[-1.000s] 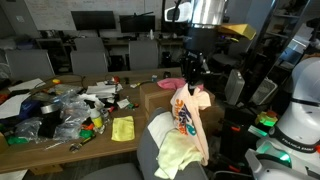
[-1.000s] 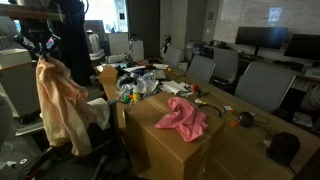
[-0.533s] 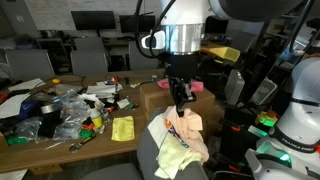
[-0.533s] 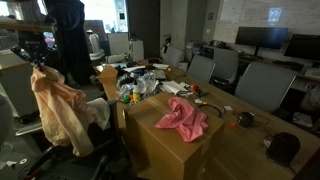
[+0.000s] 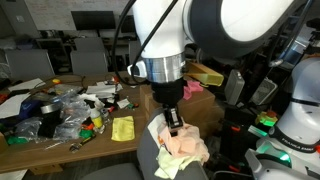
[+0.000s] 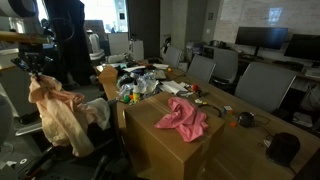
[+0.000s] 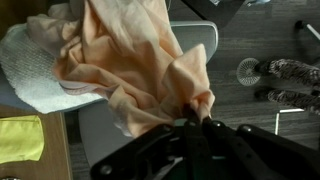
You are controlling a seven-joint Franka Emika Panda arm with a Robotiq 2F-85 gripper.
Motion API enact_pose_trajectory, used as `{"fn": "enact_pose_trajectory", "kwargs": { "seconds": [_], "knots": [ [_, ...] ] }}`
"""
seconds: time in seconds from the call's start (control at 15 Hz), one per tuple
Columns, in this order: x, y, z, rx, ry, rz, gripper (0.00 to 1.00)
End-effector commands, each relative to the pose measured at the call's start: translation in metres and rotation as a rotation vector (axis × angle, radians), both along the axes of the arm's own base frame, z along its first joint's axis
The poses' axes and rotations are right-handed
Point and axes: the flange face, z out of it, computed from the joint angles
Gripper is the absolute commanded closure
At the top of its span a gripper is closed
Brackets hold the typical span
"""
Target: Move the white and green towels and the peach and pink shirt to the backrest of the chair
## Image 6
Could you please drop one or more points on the red ball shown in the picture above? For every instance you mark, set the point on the red ball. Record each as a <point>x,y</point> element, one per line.
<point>195,87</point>

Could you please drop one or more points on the peach shirt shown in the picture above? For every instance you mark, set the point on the peach shirt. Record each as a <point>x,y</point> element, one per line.
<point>60,113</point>

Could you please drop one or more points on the white towel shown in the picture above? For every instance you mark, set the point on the white towel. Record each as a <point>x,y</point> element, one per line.
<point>101,111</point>

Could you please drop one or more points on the white paper stack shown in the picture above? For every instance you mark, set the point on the white paper stack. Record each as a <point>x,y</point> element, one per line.
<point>173,87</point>

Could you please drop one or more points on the rubik's cube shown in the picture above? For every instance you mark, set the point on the rubik's cube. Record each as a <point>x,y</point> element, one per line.
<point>228,110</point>

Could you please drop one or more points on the small orange cap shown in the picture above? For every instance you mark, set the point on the small orange cap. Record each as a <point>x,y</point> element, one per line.
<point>233,123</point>

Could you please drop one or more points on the black keyboard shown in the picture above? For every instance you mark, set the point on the black keyboard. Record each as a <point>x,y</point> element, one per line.
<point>288,64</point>

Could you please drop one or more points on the white yellow spray bottle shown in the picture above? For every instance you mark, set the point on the white yellow spray bottle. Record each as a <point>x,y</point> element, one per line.
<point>136,93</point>

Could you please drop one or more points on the large brown cardboard box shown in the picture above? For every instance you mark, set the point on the large brown cardboard box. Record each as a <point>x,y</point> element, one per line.
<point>160,150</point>

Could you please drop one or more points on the white paper tag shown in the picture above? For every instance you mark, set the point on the white paper tag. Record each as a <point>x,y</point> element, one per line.
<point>266,142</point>

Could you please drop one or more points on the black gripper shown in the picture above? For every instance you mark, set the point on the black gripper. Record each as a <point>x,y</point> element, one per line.
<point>31,55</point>

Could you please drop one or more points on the black cylinder speaker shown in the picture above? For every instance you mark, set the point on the black cylinder speaker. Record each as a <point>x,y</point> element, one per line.
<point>283,150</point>

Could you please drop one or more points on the black round speaker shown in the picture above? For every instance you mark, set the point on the black round speaker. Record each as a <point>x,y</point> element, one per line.
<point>246,119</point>

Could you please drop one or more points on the green plastic item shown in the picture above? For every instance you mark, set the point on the green plastic item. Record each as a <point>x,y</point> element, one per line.
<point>126,99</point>

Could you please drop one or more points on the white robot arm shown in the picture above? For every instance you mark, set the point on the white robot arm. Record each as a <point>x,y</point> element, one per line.
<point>6,120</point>

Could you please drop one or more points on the black robot stand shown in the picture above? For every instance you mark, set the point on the black robot stand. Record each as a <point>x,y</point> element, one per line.
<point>26,163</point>

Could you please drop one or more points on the small cardboard box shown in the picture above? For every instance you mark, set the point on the small cardboard box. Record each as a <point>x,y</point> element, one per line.
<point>108,75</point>

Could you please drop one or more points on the clear plastic bag pile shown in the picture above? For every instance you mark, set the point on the clear plastic bag pile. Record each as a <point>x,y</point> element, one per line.
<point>146,83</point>

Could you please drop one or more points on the orange yellow ball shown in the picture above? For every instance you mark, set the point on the orange yellow ball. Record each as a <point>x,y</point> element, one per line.
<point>169,69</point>

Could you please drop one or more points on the pink shirt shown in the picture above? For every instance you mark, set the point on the pink shirt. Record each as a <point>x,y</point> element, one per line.
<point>186,120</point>

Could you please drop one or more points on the black computer monitor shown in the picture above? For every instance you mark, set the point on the black computer monitor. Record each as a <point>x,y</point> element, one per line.
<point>303,46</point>
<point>261,37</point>

